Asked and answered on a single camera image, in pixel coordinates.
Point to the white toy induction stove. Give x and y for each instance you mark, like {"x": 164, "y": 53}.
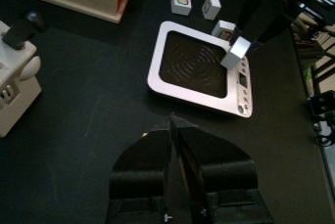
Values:
{"x": 196, "y": 68}

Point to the white toy coffee machine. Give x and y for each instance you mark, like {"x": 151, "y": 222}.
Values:
{"x": 15, "y": 84}

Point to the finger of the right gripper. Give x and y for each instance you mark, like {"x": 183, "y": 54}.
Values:
{"x": 255, "y": 9}
{"x": 279, "y": 22}

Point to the chair frame in background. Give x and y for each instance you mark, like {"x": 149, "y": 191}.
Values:
{"x": 317, "y": 52}

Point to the white sushi piece block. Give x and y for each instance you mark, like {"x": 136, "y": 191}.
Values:
{"x": 235, "y": 53}

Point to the black clamp box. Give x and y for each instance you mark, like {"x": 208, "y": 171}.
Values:
{"x": 324, "y": 102}

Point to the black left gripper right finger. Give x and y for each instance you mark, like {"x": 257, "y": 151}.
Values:
{"x": 223, "y": 172}

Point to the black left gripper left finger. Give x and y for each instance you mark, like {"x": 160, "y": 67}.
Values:
{"x": 140, "y": 169}

